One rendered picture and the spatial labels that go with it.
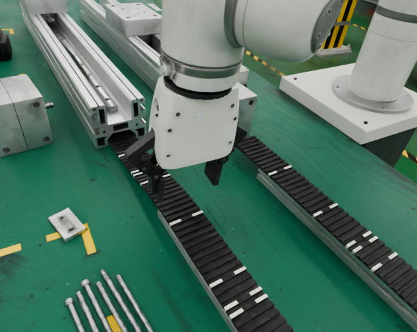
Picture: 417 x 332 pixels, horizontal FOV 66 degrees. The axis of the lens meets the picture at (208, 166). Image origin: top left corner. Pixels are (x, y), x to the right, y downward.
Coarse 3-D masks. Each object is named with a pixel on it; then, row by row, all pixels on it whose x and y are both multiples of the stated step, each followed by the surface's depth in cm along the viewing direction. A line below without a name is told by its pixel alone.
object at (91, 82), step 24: (48, 24) 93; (72, 24) 86; (48, 48) 78; (72, 48) 81; (96, 48) 75; (72, 72) 64; (96, 72) 73; (120, 72) 66; (72, 96) 65; (96, 96) 57; (120, 96) 62; (96, 120) 56; (120, 120) 59; (96, 144) 59
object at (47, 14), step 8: (24, 0) 87; (32, 0) 88; (40, 0) 89; (48, 0) 90; (56, 0) 91; (64, 0) 92; (24, 8) 91; (32, 8) 89; (40, 8) 90; (48, 8) 91; (56, 8) 92; (64, 8) 93; (48, 16) 94
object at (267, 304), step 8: (256, 296) 36; (264, 296) 36; (248, 304) 35; (256, 304) 35; (264, 304) 35; (272, 304) 35; (232, 312) 34; (240, 312) 34; (248, 312) 34; (256, 312) 34; (264, 312) 35; (232, 320) 34; (240, 320) 34; (248, 320) 34; (240, 328) 33
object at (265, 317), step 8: (272, 312) 34; (280, 312) 35; (256, 320) 34; (264, 320) 34; (272, 320) 34; (280, 320) 34; (248, 328) 33; (256, 328) 33; (264, 328) 33; (272, 328) 33; (280, 328) 33
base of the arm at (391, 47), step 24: (384, 24) 67; (408, 24) 64; (384, 48) 68; (408, 48) 67; (360, 72) 74; (384, 72) 71; (408, 72) 71; (360, 96) 76; (384, 96) 74; (408, 96) 78
